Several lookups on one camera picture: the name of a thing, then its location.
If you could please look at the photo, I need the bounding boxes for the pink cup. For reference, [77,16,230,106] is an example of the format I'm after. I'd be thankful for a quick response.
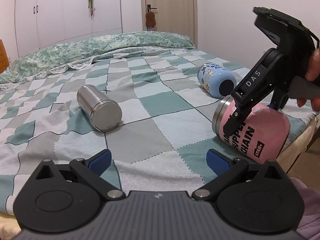
[212,96,290,164]

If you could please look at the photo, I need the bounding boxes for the light blue cup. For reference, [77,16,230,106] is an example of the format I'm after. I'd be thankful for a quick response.
[197,63,236,99]

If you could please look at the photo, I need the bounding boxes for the stainless steel cup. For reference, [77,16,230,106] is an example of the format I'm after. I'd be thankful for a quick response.
[76,85,123,133]

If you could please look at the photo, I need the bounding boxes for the person's right hand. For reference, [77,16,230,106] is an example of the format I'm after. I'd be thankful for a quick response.
[305,48,320,112]

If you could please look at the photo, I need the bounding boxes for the green checkered blanket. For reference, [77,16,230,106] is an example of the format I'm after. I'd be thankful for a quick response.
[0,48,317,215]

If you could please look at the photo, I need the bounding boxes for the green floral quilt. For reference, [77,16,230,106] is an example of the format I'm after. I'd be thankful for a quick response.
[1,31,195,90]

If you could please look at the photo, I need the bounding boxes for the beige wooden door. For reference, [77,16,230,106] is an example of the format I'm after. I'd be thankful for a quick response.
[141,0,198,44]

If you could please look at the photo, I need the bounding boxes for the wooden headboard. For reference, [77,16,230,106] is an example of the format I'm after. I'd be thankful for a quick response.
[0,40,10,73]

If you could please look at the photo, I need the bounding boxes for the white wardrobe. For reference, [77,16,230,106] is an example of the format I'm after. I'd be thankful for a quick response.
[15,0,123,57]

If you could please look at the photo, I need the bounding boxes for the hanging ornament on wardrobe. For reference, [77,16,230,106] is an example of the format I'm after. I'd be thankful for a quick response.
[88,0,94,17]

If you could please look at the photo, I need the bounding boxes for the red plush on door handle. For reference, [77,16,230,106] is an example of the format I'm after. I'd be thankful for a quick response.
[145,11,156,30]

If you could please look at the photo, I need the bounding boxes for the black door handle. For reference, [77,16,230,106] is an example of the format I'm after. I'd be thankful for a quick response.
[147,4,157,12]

